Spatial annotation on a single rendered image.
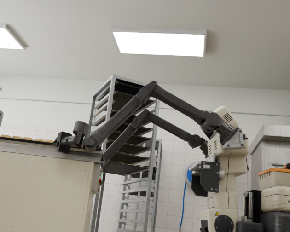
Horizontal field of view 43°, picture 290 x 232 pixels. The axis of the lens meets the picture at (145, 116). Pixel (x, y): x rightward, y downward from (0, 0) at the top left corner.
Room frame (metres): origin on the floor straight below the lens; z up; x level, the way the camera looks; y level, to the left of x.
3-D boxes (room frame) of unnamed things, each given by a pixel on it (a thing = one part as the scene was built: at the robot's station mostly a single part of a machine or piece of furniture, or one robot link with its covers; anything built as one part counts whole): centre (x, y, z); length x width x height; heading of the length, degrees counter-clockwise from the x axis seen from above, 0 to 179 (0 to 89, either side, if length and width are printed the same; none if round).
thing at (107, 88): (3.35, 0.40, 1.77); 0.64 x 0.03 x 0.03; 22
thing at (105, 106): (3.35, 0.40, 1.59); 0.64 x 0.03 x 0.03; 22
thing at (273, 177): (2.10, -0.79, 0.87); 0.23 x 0.15 x 0.11; 2
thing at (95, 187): (2.08, 0.23, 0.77); 0.24 x 0.04 x 0.14; 3
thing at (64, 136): (1.80, 0.37, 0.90); 0.07 x 0.07 x 0.10; 47
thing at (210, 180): (2.09, -0.38, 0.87); 0.28 x 0.16 x 0.22; 2
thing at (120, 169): (3.43, 0.22, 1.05); 0.60 x 0.40 x 0.01; 22
